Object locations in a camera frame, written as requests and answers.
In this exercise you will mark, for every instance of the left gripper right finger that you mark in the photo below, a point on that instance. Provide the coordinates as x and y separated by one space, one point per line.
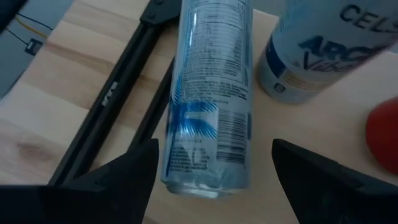
335 202

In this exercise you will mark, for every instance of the red Coca-Cola can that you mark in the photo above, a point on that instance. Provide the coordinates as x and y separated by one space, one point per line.
385 137

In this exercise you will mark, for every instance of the Celsius can blue palm print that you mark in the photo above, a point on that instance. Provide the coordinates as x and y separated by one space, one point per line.
211 93

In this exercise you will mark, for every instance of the black aluminium rig frame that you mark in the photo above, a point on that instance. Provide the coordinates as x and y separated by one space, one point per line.
118 84

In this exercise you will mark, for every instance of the white Celsius Arctic Vibe can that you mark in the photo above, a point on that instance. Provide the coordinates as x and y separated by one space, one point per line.
311 56

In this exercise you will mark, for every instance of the small black power adapter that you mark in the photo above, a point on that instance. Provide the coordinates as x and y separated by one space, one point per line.
33 47

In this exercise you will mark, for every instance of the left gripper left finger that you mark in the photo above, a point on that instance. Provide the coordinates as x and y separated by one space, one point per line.
93 202

